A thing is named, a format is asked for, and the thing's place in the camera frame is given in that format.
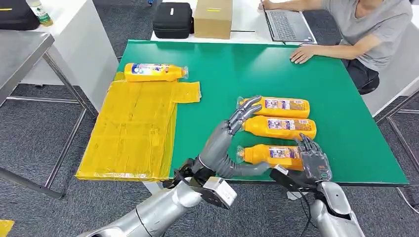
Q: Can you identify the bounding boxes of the white table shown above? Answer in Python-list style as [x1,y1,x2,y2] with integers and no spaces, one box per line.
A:
[150,0,319,46]

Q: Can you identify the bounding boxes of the grey floor cable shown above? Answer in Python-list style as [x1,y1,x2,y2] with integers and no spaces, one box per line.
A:
[395,187,419,213]

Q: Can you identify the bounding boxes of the steel bench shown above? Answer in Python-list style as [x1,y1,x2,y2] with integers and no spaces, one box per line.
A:
[0,30,99,200]

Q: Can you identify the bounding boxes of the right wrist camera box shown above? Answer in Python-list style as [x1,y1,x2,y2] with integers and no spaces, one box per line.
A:
[269,164,317,193]

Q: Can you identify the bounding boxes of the clear bottle with green label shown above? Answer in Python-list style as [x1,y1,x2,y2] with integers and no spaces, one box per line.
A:
[25,0,54,28]

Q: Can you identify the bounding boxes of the person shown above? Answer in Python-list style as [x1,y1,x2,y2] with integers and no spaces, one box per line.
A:
[258,0,414,95]

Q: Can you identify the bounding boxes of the grey laptop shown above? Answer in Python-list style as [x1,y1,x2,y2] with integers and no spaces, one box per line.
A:
[260,0,318,44]

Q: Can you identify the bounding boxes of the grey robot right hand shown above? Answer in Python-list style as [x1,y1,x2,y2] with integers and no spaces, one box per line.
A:
[293,133,333,185]

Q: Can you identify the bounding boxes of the black stool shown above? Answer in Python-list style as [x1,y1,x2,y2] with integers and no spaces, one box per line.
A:
[358,74,381,95]

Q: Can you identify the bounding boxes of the green table mat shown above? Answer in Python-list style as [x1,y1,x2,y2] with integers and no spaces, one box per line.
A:
[117,39,410,187]

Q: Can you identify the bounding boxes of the steel table frame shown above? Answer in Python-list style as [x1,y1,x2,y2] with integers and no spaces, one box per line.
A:
[375,90,419,210]

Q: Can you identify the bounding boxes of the black bag with yellow mark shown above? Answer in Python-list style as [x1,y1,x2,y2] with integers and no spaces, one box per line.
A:
[0,0,41,31]

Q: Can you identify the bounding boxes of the orange drink bottle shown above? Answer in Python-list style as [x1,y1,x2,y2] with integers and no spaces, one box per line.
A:
[124,63,190,83]
[236,95,311,119]
[241,115,318,141]
[236,144,305,171]

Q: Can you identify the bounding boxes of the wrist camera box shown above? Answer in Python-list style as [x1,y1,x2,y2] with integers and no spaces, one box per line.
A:
[269,164,317,193]
[188,176,238,210]

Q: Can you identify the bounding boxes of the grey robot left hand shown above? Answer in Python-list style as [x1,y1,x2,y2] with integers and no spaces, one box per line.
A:
[196,95,271,180]

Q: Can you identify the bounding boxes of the white cabinet desk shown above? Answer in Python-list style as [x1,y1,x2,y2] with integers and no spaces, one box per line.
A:
[19,0,119,112]

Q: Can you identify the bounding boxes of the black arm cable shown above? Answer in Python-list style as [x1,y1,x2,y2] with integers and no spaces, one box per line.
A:
[296,191,317,237]

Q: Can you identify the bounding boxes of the black zip case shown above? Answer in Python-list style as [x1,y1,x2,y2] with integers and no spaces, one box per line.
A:
[152,2,194,39]

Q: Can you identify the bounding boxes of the yellow plastic sheet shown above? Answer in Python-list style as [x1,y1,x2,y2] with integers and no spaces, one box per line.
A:
[75,71,201,182]

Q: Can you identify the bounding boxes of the yellow scrap on floor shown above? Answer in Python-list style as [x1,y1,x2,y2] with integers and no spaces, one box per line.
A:
[0,220,16,237]

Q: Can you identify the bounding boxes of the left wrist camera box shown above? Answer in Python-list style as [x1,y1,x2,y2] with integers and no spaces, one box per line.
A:
[188,176,238,210]

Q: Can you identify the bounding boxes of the white side desk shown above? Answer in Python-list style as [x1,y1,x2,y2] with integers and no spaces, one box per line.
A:
[361,4,419,117]

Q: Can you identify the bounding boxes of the brown cardboard box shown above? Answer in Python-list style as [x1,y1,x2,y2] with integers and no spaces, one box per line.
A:
[194,0,234,40]

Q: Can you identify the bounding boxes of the person's left hand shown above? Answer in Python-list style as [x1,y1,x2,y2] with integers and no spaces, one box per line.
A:
[290,45,317,65]

